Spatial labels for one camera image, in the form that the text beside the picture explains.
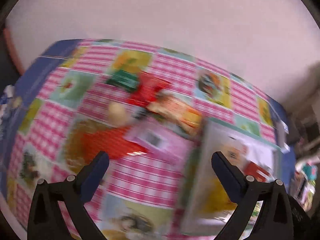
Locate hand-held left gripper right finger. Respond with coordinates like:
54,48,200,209
211,151,294,240

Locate pink snack packet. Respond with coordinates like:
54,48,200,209
124,124,198,165

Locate blue white crumpled packet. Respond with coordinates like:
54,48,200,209
0,85,15,120

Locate black charger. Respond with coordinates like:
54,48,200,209
287,116,300,145

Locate red checked packet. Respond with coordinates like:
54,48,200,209
80,126,148,160

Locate pale yellow round snack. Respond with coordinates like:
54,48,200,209
107,102,130,127

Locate beige orange bread packet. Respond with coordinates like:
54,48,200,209
147,96,203,135

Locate teal-edged white cardboard tray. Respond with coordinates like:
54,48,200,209
180,117,283,238

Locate dark red snack box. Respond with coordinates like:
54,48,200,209
244,161,272,183

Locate teal toy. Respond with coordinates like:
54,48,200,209
306,164,318,180

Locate pink checked fruit-print tablecloth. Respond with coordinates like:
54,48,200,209
0,39,297,240

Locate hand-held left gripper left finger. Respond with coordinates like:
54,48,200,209
27,151,110,240

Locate white power strip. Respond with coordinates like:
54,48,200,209
275,120,290,153

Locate red snack packet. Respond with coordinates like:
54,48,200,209
129,72,172,108

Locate green snack packet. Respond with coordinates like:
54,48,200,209
105,69,140,92

